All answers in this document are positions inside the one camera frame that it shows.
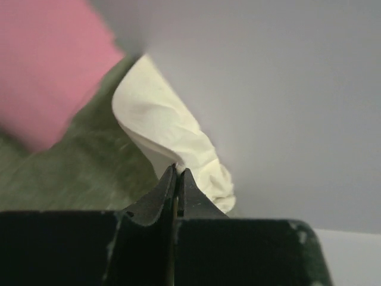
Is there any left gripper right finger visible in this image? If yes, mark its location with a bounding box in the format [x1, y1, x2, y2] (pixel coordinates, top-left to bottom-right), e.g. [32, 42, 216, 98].
[175, 170, 333, 285]

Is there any white t shirt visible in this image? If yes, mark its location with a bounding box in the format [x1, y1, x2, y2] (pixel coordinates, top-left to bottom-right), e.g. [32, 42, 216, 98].
[111, 54, 236, 213]

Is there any folded pink t shirt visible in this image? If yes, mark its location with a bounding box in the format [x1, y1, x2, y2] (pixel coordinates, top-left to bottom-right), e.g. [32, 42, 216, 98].
[1, 1, 123, 151]

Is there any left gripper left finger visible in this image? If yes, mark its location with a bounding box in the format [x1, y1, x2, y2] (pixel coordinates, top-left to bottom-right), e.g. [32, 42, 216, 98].
[1, 166, 177, 285]

